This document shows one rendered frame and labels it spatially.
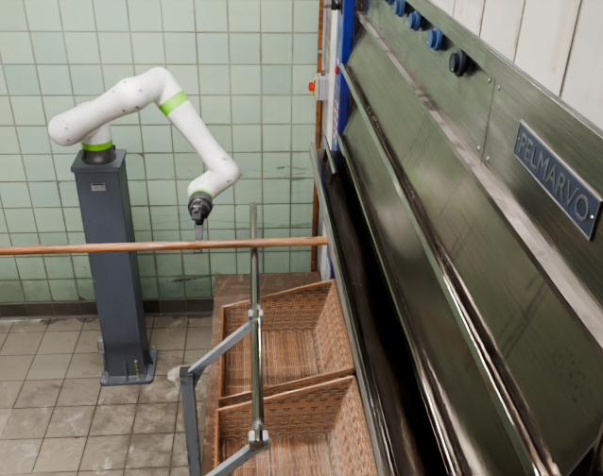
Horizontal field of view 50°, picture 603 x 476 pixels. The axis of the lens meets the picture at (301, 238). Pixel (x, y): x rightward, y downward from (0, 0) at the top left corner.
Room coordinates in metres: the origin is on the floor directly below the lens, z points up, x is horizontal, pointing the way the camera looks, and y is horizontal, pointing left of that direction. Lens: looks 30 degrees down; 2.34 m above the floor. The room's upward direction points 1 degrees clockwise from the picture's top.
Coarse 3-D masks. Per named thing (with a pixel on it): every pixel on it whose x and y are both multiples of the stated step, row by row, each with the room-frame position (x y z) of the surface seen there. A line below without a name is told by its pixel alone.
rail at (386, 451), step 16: (320, 176) 1.97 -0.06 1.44; (320, 192) 1.88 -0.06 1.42; (336, 240) 1.55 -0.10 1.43; (336, 256) 1.47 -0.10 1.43; (352, 304) 1.25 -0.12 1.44; (352, 320) 1.19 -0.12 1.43; (368, 368) 1.03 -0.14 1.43; (368, 384) 0.98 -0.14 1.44; (368, 400) 0.95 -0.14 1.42; (384, 432) 0.86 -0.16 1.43; (384, 448) 0.82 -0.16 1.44; (384, 464) 0.79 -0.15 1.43
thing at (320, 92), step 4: (316, 76) 2.87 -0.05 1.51; (320, 76) 2.87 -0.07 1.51; (324, 76) 2.87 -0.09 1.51; (328, 76) 2.87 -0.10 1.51; (316, 80) 2.84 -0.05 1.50; (320, 80) 2.84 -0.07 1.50; (324, 80) 2.84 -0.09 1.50; (328, 80) 2.84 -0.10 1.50; (316, 84) 2.84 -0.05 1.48; (320, 84) 2.84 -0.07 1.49; (324, 84) 2.84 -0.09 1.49; (328, 84) 2.84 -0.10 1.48; (316, 88) 2.84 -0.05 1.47; (320, 88) 2.84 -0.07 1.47; (324, 88) 2.84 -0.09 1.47; (328, 88) 2.84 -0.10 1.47; (316, 92) 2.84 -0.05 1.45; (320, 92) 2.84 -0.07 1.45; (324, 92) 2.84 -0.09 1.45; (328, 92) 2.84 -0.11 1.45; (316, 96) 2.84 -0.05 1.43; (320, 96) 2.84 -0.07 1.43; (324, 96) 2.84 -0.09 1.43
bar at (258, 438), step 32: (256, 224) 2.11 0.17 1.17; (256, 256) 1.88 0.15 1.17; (256, 288) 1.69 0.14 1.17; (256, 320) 1.52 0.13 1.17; (256, 352) 1.38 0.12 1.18; (192, 384) 1.53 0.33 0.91; (256, 384) 1.25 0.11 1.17; (192, 416) 1.53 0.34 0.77; (256, 416) 1.14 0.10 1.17; (192, 448) 1.53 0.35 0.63; (256, 448) 1.07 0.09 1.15
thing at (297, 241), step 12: (204, 240) 1.93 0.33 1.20; (216, 240) 1.93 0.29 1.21; (228, 240) 1.93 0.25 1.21; (240, 240) 1.93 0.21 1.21; (252, 240) 1.93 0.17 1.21; (264, 240) 1.93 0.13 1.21; (276, 240) 1.94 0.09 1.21; (288, 240) 1.94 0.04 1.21; (300, 240) 1.94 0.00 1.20; (312, 240) 1.94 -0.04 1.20; (324, 240) 1.95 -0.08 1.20; (0, 252) 1.84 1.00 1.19; (12, 252) 1.84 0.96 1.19; (24, 252) 1.85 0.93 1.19; (36, 252) 1.85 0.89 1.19; (48, 252) 1.86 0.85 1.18; (60, 252) 1.86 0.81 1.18; (72, 252) 1.86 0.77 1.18; (84, 252) 1.87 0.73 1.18
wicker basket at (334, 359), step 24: (312, 288) 2.23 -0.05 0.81; (336, 288) 2.17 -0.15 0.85; (240, 312) 2.20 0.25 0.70; (264, 312) 2.20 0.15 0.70; (288, 312) 2.21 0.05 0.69; (336, 312) 2.05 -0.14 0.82; (264, 336) 2.17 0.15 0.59; (288, 336) 2.18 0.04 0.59; (312, 336) 2.18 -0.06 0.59; (336, 336) 1.95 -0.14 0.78; (240, 360) 2.02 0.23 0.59; (264, 360) 2.03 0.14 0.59; (288, 360) 2.03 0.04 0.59; (312, 360) 2.03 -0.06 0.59; (336, 360) 1.85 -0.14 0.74; (240, 384) 1.88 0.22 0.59; (264, 384) 1.88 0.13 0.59; (288, 384) 1.67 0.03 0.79; (312, 384) 1.68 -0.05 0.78; (312, 408) 1.68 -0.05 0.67
